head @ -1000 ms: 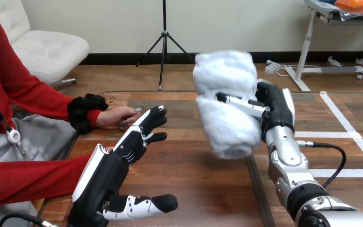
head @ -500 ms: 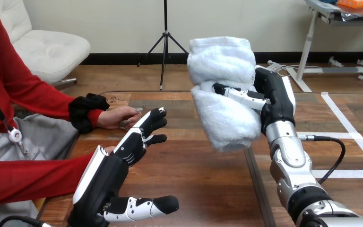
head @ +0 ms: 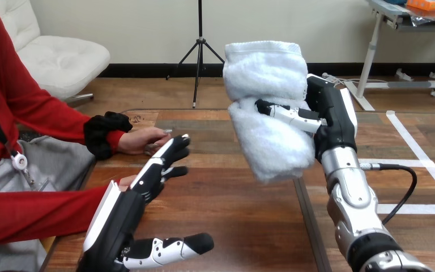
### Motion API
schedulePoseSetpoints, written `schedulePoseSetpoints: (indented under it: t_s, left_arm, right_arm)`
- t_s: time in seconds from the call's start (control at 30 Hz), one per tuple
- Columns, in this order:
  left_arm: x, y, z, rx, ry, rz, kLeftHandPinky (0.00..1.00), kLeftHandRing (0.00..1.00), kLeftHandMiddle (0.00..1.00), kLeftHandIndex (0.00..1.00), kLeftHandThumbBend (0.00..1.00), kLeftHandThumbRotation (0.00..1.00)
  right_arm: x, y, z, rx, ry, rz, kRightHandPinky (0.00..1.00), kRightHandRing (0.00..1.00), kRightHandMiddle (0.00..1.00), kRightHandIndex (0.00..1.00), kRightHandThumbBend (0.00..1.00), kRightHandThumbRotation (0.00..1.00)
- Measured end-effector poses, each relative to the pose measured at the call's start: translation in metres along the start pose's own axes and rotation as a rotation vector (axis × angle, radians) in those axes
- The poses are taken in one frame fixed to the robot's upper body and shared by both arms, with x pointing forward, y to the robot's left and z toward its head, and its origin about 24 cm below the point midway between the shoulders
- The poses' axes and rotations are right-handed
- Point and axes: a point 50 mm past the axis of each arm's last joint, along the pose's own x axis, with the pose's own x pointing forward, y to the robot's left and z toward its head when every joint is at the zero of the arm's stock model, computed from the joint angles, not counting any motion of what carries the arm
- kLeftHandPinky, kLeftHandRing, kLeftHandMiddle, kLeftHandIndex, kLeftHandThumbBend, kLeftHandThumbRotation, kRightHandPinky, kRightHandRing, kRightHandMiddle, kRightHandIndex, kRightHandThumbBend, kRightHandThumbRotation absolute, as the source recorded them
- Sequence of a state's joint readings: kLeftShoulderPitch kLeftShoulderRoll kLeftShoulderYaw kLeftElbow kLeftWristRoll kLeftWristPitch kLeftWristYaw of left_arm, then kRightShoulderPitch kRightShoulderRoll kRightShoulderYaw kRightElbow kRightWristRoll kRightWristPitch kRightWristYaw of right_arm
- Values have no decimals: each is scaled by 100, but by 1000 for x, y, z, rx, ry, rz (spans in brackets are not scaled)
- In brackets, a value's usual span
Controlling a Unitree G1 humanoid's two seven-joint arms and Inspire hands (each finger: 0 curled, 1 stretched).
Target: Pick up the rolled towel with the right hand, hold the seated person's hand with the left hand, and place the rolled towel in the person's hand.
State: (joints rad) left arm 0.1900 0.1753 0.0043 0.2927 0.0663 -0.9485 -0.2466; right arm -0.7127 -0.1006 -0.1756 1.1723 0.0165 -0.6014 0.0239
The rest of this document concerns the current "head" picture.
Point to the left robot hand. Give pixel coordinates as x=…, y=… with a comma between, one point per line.
x=116, y=221

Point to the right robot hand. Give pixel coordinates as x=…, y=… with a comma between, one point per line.
x=332, y=112

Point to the person's hand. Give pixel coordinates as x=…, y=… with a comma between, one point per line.
x=138, y=140
x=127, y=182

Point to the white towel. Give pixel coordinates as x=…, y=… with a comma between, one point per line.
x=266, y=71

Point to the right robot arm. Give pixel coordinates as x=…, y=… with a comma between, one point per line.
x=352, y=202

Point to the person's forearm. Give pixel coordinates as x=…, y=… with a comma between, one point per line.
x=71, y=125
x=33, y=216

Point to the person's body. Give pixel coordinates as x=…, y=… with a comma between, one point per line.
x=0, y=75

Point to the white desk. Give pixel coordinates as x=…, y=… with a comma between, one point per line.
x=369, y=56

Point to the black tripod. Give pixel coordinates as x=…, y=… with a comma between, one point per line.
x=199, y=56

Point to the white cushioned chair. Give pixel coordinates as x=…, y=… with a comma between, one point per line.
x=60, y=60

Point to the orange thing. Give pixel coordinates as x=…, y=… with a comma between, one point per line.
x=427, y=4

